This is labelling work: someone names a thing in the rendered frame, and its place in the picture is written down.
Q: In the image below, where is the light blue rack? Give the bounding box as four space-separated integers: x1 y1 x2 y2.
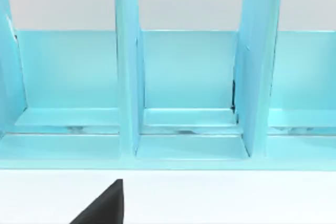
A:
0 0 336 172

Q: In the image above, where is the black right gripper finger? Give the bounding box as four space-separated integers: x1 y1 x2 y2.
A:
69 178 124 224

